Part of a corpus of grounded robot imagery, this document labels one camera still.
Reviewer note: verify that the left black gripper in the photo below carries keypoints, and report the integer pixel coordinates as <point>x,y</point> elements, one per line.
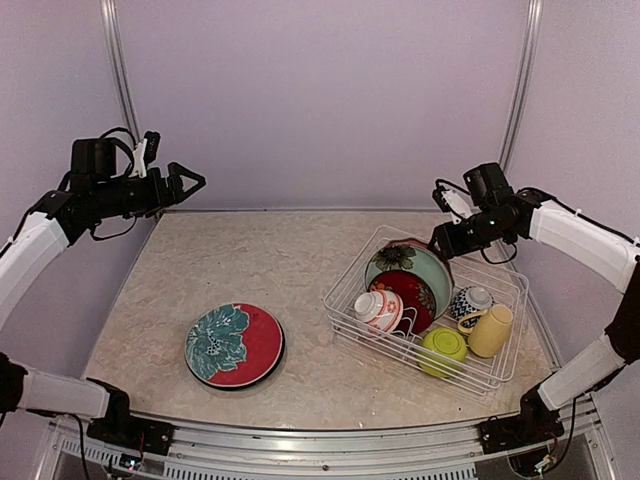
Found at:
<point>160,199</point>

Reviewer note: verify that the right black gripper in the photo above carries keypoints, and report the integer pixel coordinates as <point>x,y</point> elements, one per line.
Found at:
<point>450,243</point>

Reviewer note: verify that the light teal floral plate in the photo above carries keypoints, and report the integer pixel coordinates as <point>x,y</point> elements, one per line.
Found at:
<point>443,294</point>

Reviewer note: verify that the red floral bowl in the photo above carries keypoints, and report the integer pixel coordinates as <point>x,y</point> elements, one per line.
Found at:
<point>418,298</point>

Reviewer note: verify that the white red patterned bowl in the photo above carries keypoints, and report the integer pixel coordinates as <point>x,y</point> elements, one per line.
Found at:
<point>378,311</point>

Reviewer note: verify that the yellow mug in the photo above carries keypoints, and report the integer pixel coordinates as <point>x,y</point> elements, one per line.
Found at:
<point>487,330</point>

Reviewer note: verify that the red teal floral plate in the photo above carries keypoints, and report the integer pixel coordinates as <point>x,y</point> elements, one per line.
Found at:
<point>232,345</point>

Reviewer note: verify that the black rimmed beige plate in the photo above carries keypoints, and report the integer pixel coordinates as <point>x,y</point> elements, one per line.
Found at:
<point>280,350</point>

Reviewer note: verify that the pink scalloped plate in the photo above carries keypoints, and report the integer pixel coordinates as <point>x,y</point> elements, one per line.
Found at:
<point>412,255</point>

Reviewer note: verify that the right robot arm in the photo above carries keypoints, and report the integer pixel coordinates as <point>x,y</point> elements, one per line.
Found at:
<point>601,270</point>

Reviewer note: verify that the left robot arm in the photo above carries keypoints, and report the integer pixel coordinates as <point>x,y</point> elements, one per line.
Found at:
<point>106,179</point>

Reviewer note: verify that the blue white patterned cup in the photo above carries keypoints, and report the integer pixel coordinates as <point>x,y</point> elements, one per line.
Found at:
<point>469,300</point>

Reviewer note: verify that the lime green bowl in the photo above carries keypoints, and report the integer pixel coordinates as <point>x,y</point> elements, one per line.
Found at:
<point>445,351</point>

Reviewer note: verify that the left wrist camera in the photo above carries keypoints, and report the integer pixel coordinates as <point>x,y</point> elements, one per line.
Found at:
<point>144,154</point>

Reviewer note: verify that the white wire dish rack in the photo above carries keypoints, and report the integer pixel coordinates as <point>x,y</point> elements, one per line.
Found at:
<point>477,375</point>

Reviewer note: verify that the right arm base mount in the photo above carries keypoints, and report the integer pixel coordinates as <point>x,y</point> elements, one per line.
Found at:
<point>512,432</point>

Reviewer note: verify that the left aluminium corner post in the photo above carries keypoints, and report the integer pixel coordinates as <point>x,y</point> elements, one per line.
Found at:
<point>116,55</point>

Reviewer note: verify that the aluminium corner post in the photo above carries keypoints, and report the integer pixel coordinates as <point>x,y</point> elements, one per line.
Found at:
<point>523,78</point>
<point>116,55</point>

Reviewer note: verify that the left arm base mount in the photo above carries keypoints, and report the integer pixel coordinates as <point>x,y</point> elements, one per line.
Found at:
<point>140,434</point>

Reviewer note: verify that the aluminium front rail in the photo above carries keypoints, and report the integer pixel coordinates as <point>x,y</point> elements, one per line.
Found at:
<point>199,450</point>

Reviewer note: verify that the right aluminium corner post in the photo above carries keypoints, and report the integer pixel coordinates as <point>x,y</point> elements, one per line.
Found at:
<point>523,78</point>

